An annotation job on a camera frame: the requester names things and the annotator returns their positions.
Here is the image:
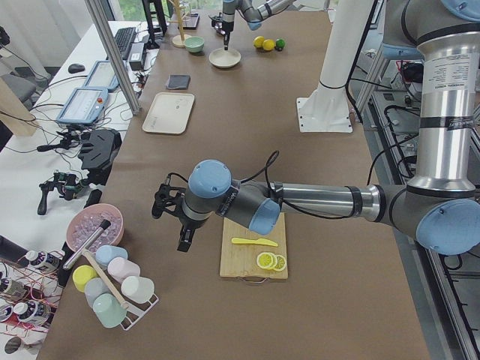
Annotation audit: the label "yellow plastic knife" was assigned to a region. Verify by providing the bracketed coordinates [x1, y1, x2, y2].
[231, 237, 278, 248]

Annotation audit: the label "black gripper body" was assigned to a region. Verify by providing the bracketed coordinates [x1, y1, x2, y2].
[151, 172, 209, 240]
[209, 13, 233, 37]

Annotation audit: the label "bamboo cutting board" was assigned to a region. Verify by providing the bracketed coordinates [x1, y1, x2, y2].
[220, 213, 289, 281]

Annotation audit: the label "upper yellow lemon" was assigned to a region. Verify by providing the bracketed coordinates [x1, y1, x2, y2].
[253, 36, 265, 49]

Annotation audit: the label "steel pestle black tip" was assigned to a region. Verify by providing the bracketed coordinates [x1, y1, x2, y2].
[62, 219, 111, 271]

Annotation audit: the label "black keyboard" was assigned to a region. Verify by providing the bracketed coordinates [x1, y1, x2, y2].
[114, 27, 137, 60]

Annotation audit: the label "far teach pendant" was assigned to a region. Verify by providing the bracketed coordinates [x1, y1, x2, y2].
[83, 60, 119, 92]

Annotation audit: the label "pink bowl of ice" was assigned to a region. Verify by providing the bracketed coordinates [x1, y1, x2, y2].
[66, 203, 124, 253]

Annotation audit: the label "wooden mug tree stand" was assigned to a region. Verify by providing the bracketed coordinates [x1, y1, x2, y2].
[168, 0, 191, 48]

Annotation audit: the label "folded grey cloth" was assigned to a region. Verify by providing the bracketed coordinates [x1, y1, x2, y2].
[166, 74, 191, 90]

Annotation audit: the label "grey cup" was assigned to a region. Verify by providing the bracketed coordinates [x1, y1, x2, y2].
[84, 277, 110, 308]

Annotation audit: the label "black computer mouse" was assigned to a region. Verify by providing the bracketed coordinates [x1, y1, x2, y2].
[67, 63, 86, 74]

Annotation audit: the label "teach pendant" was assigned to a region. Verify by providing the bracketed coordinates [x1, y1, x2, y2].
[55, 87, 109, 125]
[83, 60, 119, 92]

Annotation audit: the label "yellow lemon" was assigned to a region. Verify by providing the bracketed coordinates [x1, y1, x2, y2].
[262, 39, 276, 52]
[253, 36, 265, 49]

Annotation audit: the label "cream round plate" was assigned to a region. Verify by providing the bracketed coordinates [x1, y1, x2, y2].
[208, 48, 242, 68]

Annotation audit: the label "aluminium frame post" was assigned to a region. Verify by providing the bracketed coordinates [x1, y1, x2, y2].
[85, 0, 140, 116]

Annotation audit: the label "white camera pole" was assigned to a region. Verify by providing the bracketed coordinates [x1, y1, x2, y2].
[314, 0, 378, 113]

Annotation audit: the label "lower yellow lemon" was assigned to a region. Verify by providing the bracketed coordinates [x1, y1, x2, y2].
[262, 39, 276, 52]

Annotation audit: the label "green lime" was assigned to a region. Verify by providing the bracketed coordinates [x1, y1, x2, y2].
[275, 38, 286, 51]

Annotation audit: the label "pink cup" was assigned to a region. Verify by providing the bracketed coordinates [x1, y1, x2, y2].
[107, 256, 140, 284]

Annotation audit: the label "blue cup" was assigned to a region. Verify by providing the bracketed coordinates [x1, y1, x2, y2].
[95, 245, 128, 268]

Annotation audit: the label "cream rabbit print tray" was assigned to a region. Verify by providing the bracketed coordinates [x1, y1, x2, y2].
[142, 92, 195, 135]

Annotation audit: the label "white cup rack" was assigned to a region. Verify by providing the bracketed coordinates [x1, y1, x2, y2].
[82, 250, 160, 331]

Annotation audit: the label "near teach pendant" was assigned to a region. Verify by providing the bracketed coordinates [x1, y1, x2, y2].
[55, 87, 109, 125]

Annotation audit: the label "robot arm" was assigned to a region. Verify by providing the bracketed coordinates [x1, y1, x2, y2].
[151, 1, 479, 255]
[213, 0, 293, 50]

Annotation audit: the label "white cup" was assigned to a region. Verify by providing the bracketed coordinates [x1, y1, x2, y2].
[121, 276, 155, 304]

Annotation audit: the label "mint cup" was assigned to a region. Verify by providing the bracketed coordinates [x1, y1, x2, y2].
[92, 293, 127, 329]

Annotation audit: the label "mint green bowl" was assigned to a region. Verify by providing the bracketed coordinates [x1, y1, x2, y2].
[184, 36, 205, 53]

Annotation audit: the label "yellow cup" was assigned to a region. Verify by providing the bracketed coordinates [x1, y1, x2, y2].
[72, 265, 98, 293]

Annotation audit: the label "lemon slices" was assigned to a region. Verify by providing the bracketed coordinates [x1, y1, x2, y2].
[256, 252, 287, 272]

